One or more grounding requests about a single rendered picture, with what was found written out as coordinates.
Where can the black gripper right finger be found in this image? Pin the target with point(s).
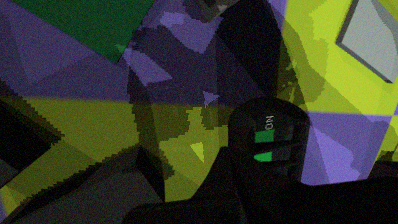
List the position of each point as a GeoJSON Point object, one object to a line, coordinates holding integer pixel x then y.
{"type": "Point", "coordinates": [270, 197]}

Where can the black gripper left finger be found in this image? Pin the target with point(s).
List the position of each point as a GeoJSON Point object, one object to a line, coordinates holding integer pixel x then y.
{"type": "Point", "coordinates": [213, 203]}

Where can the dark grey controller unit with white label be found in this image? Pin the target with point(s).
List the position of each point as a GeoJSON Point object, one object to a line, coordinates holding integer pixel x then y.
{"type": "Point", "coordinates": [273, 131]}

